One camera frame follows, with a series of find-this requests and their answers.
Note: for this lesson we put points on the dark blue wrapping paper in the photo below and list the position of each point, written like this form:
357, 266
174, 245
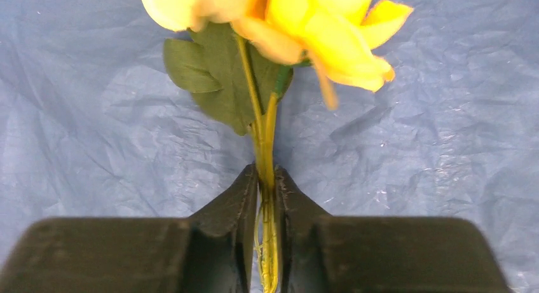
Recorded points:
92, 126

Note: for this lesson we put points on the yellow flower stems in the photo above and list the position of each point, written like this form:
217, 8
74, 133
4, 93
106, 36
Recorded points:
239, 63

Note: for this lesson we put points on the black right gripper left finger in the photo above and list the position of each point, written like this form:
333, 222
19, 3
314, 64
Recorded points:
209, 251

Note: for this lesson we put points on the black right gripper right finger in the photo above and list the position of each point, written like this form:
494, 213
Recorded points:
322, 252

